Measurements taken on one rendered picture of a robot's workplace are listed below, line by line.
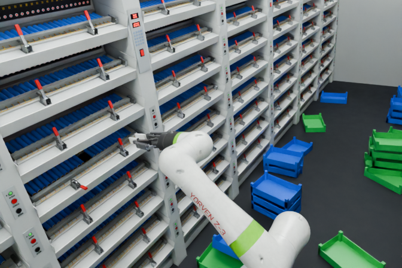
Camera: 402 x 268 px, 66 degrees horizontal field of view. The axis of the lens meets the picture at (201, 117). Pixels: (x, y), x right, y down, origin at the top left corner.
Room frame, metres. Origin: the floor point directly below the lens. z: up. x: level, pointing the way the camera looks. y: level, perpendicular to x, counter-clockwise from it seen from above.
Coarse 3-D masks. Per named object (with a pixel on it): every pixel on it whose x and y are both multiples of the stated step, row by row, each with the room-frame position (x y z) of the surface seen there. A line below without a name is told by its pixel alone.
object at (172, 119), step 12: (204, 84) 1.95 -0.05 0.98; (216, 84) 1.95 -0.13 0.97; (180, 96) 1.77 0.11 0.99; (192, 96) 1.78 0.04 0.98; (204, 96) 1.83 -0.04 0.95; (216, 96) 1.86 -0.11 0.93; (168, 108) 1.64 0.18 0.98; (180, 108) 1.60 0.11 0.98; (192, 108) 1.69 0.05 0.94; (204, 108) 1.75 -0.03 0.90; (168, 120) 1.55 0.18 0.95; (180, 120) 1.57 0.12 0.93
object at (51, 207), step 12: (144, 132) 1.39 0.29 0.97; (132, 144) 1.34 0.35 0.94; (108, 156) 1.24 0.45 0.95; (120, 156) 1.25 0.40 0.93; (132, 156) 1.27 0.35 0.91; (96, 168) 1.16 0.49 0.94; (108, 168) 1.17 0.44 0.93; (120, 168) 1.22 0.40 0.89; (84, 180) 1.09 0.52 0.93; (96, 180) 1.11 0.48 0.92; (60, 192) 1.02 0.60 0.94; (72, 192) 1.02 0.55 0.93; (84, 192) 1.06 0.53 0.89; (48, 204) 0.96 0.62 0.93; (60, 204) 0.97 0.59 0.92; (48, 216) 0.93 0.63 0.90
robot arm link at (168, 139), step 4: (168, 132) 1.07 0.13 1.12; (172, 132) 1.05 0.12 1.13; (176, 132) 1.04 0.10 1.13; (168, 136) 1.04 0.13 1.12; (172, 136) 1.03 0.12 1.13; (164, 140) 1.04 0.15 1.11; (168, 140) 1.02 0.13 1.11; (172, 140) 1.01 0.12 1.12; (164, 144) 1.03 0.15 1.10; (168, 144) 1.01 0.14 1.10; (172, 144) 1.00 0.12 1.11; (164, 148) 1.03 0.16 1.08
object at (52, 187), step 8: (128, 136) 1.36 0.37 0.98; (104, 152) 1.24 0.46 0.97; (88, 160) 1.18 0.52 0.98; (96, 160) 1.19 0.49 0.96; (80, 168) 1.13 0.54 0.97; (64, 176) 1.08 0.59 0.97; (72, 176) 1.09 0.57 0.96; (56, 184) 1.03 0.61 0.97; (64, 184) 1.05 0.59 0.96; (40, 192) 0.99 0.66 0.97; (48, 192) 1.00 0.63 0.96
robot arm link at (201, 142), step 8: (176, 136) 1.01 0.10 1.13; (184, 136) 0.99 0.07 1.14; (192, 136) 0.95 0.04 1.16; (200, 136) 0.95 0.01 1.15; (208, 136) 0.97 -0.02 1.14; (192, 144) 0.91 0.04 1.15; (200, 144) 0.93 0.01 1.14; (208, 144) 0.94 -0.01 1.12; (200, 152) 0.92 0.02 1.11; (208, 152) 0.93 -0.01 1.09; (200, 160) 0.92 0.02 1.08
